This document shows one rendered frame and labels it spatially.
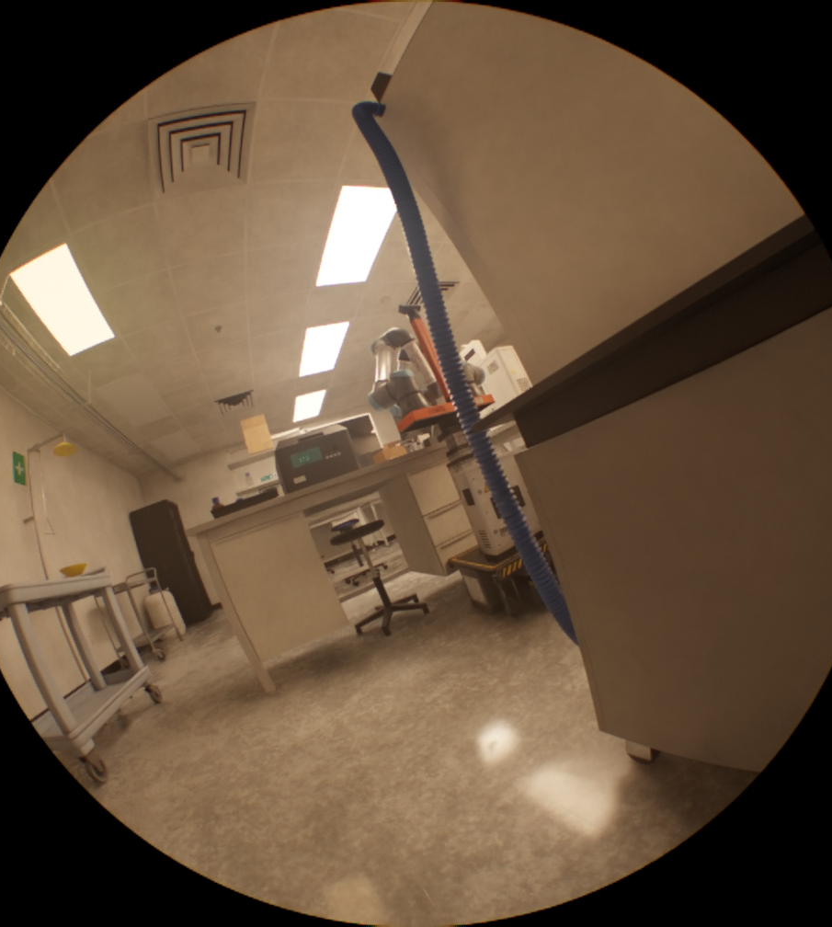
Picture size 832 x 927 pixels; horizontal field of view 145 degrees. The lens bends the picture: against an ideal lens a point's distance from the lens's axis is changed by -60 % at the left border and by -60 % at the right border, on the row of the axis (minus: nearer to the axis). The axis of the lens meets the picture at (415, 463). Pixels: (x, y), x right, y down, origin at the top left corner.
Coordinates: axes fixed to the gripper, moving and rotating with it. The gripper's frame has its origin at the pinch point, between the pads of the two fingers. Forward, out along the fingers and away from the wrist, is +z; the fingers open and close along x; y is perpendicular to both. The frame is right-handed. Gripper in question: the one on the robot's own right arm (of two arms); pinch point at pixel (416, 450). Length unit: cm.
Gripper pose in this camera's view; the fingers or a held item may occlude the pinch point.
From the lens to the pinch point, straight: 220.1
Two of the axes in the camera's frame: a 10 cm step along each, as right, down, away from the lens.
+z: 3.7, 9.2, -0.9
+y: 4.7, -2.7, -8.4
